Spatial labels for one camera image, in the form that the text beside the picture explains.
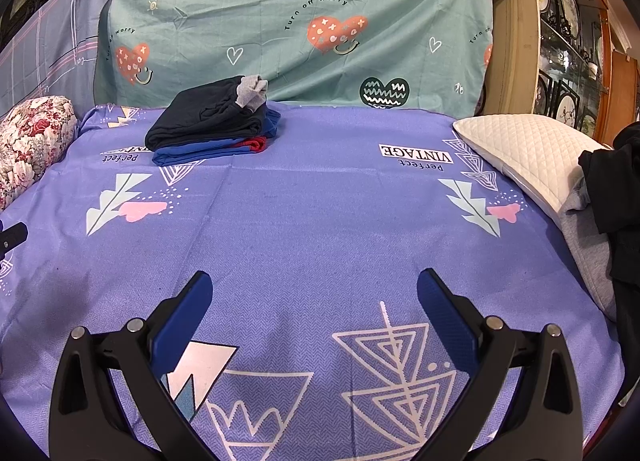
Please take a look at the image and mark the grey plaid sheet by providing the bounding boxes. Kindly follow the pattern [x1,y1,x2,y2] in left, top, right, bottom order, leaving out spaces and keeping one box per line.
[0,0,116,122]

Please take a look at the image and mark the large framed round plate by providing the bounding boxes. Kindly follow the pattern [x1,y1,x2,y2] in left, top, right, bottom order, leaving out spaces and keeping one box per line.
[551,0,585,50]

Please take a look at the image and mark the floral pillow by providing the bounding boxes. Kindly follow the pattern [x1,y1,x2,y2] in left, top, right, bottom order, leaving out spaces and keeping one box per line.
[0,96,80,212]

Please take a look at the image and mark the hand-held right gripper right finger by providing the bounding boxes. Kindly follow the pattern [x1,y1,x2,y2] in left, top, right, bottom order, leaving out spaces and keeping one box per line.
[416,267,585,461]

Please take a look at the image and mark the grey cloth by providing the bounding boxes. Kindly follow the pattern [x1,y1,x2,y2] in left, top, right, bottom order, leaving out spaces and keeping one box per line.
[557,176,621,322]

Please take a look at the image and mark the dark navy pants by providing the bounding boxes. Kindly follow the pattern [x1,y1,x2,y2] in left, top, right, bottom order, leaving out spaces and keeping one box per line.
[145,75,271,154]

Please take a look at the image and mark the green heart printed sheet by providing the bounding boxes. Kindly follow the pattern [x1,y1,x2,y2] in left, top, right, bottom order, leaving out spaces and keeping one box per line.
[92,0,496,109]

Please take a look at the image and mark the blue folded pants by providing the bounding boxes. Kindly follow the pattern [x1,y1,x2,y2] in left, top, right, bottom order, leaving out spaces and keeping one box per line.
[152,108,282,166]

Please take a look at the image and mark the black clothing pile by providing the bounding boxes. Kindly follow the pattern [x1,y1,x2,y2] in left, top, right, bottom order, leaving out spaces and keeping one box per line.
[577,121,640,412]

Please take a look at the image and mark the purple printed bed sheet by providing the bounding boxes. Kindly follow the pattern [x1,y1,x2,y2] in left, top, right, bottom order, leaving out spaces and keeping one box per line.
[0,103,626,461]

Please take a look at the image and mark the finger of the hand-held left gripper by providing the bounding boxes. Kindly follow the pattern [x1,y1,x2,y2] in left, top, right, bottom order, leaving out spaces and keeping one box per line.
[0,222,29,258]

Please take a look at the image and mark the small framed round plate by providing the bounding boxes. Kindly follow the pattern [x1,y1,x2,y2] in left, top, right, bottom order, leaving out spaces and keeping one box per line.
[556,81,577,130]

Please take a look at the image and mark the white quilted pillow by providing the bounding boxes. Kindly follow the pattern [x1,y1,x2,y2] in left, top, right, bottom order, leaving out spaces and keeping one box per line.
[452,113,613,216]

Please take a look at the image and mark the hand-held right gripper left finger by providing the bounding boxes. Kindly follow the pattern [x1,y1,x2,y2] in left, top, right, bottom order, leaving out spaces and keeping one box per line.
[48,270,215,461]

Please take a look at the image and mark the wooden display cabinet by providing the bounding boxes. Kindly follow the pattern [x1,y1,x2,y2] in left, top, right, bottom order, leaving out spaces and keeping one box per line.
[477,0,640,136]

